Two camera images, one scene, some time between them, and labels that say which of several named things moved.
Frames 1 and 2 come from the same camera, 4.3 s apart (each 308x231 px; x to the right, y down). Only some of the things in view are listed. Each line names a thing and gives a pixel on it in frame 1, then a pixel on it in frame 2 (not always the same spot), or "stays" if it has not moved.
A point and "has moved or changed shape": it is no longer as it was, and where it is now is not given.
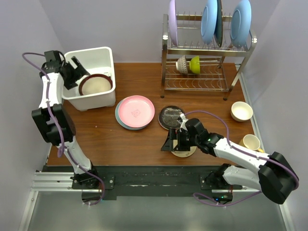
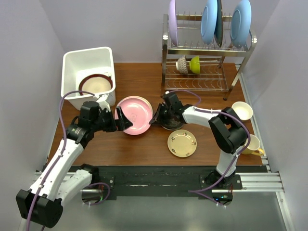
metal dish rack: [191, 65] stays
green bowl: [195, 65] stays
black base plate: [127, 180] stays
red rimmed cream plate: [94, 83] stays
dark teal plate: [218, 30] stays
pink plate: [136, 111] has moved or changed shape
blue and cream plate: [118, 119] → [140, 97]
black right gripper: [172, 134] → [158, 112]
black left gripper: [78, 73] → [121, 124]
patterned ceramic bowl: [181, 65] stays
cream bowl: [241, 111] stays
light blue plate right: [240, 23] stays
